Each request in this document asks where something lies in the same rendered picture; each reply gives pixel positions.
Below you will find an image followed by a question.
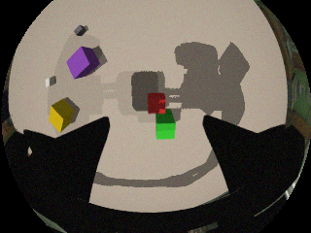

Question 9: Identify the purple cube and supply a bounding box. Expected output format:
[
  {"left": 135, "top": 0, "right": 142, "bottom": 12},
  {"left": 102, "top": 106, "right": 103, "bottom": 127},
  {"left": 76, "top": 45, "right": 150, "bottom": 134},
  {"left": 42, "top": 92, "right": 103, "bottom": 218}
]
[{"left": 66, "top": 47, "right": 100, "bottom": 79}]

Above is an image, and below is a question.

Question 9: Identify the red block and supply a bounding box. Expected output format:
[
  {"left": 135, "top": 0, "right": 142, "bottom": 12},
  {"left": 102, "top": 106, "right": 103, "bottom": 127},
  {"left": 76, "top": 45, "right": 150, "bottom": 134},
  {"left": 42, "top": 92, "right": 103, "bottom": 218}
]
[{"left": 148, "top": 93, "right": 166, "bottom": 114}]

